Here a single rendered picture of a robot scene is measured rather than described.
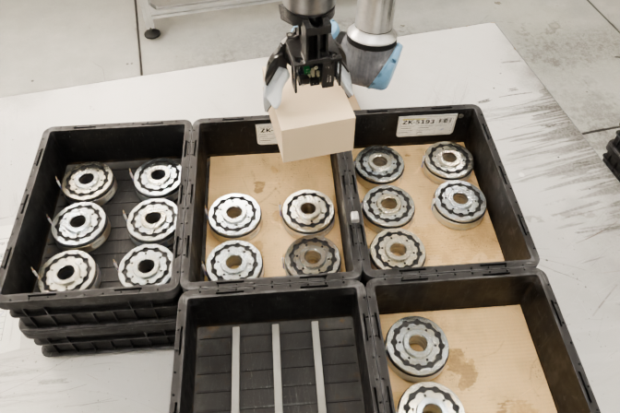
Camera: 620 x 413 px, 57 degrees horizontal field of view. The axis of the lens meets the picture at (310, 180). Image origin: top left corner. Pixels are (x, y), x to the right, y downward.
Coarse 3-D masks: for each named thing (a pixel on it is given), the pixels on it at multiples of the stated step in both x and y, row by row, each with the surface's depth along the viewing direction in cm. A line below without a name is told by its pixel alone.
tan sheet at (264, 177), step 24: (216, 168) 121; (240, 168) 121; (264, 168) 121; (288, 168) 121; (312, 168) 121; (216, 192) 117; (240, 192) 117; (264, 192) 117; (288, 192) 117; (264, 216) 113; (336, 216) 113; (216, 240) 110; (264, 240) 109; (288, 240) 109; (336, 240) 109; (264, 264) 106
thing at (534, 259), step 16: (368, 112) 118; (384, 112) 118; (400, 112) 118; (416, 112) 118; (480, 112) 118; (352, 160) 109; (496, 160) 109; (352, 176) 108; (352, 192) 104; (512, 192) 104; (352, 208) 102; (512, 208) 102; (528, 240) 97; (368, 256) 95; (368, 272) 93; (384, 272) 93; (400, 272) 93; (416, 272) 93; (432, 272) 93; (448, 272) 93
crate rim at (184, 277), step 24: (216, 120) 116; (240, 120) 116; (264, 120) 117; (192, 144) 112; (192, 168) 108; (192, 192) 106; (192, 216) 101; (360, 264) 94; (192, 288) 92; (216, 288) 92
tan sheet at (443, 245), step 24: (432, 144) 126; (408, 168) 121; (360, 192) 117; (408, 192) 117; (432, 192) 117; (432, 216) 113; (432, 240) 109; (456, 240) 109; (480, 240) 109; (432, 264) 106; (456, 264) 106
